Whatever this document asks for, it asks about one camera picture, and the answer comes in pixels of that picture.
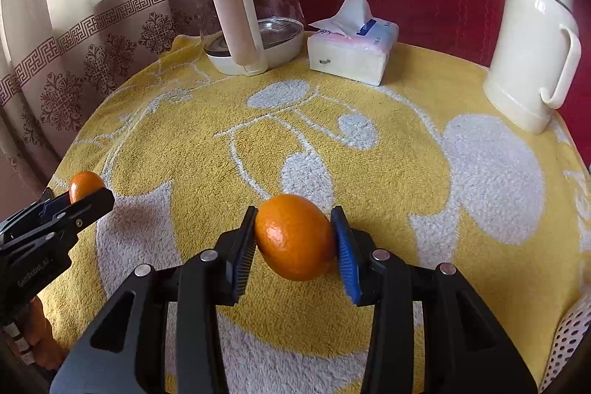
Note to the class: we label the yellow white towel cloth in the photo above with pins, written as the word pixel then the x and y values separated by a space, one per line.
pixel 423 162

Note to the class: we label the person's left hand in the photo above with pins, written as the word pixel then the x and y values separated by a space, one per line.
pixel 37 331

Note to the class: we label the tissue pack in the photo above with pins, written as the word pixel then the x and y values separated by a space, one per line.
pixel 353 44

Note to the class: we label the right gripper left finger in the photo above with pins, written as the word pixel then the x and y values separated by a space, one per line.
pixel 123 349

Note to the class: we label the cream thermos flask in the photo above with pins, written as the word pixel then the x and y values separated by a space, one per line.
pixel 534 62

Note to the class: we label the white plastic basket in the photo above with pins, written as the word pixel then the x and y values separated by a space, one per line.
pixel 568 365

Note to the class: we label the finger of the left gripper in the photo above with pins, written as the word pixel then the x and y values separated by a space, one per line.
pixel 78 216
pixel 39 212

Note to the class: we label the orange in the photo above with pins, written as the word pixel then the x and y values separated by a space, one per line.
pixel 295 238
pixel 84 184

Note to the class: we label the glass kettle pink handle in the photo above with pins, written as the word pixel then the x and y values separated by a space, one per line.
pixel 249 37

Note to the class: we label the beige patterned curtain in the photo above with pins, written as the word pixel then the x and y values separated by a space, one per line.
pixel 59 60

